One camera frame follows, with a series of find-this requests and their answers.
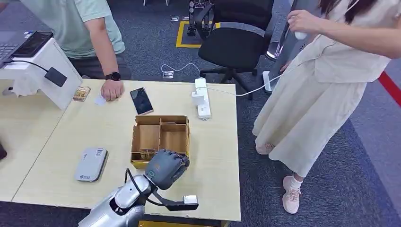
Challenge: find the black legged stand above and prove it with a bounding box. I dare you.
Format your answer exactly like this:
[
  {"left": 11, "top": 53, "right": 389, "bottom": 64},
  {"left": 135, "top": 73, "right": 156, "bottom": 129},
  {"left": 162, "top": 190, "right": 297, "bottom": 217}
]
[{"left": 187, "top": 0, "right": 217, "bottom": 37}]

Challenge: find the black wristwatch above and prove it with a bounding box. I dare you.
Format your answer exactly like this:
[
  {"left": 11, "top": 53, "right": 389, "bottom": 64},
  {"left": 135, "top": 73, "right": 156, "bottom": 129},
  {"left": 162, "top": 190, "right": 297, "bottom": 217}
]
[{"left": 105, "top": 71, "right": 122, "bottom": 82}]

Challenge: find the grey metal stand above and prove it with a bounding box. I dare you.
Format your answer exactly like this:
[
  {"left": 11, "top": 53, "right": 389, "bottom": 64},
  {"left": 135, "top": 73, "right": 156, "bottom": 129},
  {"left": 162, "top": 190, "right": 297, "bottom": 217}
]
[{"left": 265, "top": 0, "right": 311, "bottom": 79}]

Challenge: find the black office chair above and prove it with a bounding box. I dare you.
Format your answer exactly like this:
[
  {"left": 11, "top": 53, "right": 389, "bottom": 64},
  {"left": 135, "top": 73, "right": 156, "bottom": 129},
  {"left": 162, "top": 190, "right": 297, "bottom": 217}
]
[{"left": 194, "top": 0, "right": 275, "bottom": 101}]

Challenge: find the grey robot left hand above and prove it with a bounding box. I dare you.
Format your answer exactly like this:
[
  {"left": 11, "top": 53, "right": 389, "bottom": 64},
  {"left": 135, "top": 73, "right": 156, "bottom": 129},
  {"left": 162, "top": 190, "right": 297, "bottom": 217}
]
[{"left": 144, "top": 149, "right": 191, "bottom": 191}]

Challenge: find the person's hand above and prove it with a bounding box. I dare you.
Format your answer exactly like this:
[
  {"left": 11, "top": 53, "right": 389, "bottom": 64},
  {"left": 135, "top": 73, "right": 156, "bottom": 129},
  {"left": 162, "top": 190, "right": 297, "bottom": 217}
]
[{"left": 287, "top": 9, "right": 324, "bottom": 35}]

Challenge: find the wooden compartment box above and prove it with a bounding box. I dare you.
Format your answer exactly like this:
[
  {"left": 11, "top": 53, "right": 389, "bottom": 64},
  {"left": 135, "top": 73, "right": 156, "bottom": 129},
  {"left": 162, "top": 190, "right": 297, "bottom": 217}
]
[{"left": 131, "top": 115, "right": 191, "bottom": 170}]

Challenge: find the white laptop stand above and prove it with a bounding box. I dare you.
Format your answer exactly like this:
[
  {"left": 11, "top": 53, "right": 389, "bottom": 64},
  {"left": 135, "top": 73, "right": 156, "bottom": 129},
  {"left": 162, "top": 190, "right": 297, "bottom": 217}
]
[{"left": 0, "top": 37, "right": 83, "bottom": 110}]

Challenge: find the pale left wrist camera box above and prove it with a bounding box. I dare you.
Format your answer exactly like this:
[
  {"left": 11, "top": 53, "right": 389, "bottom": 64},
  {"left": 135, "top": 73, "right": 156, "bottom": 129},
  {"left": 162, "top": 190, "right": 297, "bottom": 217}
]
[{"left": 149, "top": 187, "right": 200, "bottom": 212}]

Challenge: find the person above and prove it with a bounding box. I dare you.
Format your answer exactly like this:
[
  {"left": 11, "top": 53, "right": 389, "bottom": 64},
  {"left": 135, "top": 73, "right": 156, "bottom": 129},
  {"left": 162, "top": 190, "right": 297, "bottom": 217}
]
[
  {"left": 252, "top": 0, "right": 401, "bottom": 215},
  {"left": 19, "top": 0, "right": 133, "bottom": 102}
]

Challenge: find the white floor cable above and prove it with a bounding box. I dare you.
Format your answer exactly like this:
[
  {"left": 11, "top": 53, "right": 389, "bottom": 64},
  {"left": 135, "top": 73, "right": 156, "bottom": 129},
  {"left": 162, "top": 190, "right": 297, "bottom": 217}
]
[{"left": 161, "top": 62, "right": 202, "bottom": 78}]

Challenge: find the black smartphone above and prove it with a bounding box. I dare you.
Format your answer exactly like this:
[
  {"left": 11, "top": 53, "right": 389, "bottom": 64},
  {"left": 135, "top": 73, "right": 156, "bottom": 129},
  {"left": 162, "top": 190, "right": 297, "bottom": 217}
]
[{"left": 130, "top": 87, "right": 155, "bottom": 115}]

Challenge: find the white crumpled plastic bag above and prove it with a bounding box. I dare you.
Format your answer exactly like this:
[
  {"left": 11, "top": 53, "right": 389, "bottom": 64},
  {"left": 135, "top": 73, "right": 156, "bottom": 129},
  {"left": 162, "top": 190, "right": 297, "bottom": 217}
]
[{"left": 1, "top": 78, "right": 41, "bottom": 97}]

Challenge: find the white charger plug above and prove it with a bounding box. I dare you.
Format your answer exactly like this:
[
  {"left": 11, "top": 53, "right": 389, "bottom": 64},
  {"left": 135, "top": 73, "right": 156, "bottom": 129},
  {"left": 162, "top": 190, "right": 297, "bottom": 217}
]
[{"left": 192, "top": 91, "right": 205, "bottom": 106}]

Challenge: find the white charger cable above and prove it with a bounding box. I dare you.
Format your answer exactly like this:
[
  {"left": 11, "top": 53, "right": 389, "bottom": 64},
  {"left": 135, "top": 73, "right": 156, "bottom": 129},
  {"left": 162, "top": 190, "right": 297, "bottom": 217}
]
[{"left": 205, "top": 73, "right": 283, "bottom": 97}]

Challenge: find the person's left hand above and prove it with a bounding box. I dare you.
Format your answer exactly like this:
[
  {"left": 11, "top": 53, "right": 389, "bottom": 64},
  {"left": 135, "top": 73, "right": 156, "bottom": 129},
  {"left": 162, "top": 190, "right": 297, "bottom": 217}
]
[{"left": 100, "top": 79, "right": 125, "bottom": 102}]

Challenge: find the grey card reader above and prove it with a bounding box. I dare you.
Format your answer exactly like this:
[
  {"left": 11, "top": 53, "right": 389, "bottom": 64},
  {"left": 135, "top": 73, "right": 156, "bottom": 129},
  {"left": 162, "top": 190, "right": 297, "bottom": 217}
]
[{"left": 74, "top": 147, "right": 108, "bottom": 183}]

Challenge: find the gold card pack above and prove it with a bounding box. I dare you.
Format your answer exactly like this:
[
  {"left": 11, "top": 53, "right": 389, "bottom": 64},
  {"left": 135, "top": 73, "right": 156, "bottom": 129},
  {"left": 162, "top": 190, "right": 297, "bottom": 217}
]
[{"left": 72, "top": 86, "right": 92, "bottom": 102}]

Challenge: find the black adapter box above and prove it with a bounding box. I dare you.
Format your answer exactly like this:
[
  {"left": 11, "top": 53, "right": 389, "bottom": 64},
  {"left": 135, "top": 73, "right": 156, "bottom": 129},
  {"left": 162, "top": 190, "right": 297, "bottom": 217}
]
[{"left": 44, "top": 67, "right": 68, "bottom": 88}]

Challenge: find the white floor device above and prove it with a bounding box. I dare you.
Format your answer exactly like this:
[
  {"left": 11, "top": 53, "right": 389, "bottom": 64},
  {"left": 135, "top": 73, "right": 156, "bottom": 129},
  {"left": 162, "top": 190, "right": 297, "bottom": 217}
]
[{"left": 262, "top": 70, "right": 272, "bottom": 93}]

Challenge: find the white power strip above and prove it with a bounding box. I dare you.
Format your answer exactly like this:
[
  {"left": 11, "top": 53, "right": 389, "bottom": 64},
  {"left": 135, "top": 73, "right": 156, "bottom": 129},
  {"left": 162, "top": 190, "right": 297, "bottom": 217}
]
[{"left": 192, "top": 77, "right": 212, "bottom": 120}]

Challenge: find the black cable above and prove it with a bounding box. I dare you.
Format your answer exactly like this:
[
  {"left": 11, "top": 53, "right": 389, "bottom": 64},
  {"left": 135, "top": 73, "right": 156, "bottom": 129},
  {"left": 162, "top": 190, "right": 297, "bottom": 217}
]
[{"left": 3, "top": 59, "right": 50, "bottom": 73}]

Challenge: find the dark laptop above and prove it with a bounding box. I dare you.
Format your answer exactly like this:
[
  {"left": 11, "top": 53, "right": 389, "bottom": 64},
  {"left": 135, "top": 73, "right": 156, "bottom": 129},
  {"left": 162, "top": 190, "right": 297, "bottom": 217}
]
[{"left": 0, "top": 30, "right": 30, "bottom": 69}]

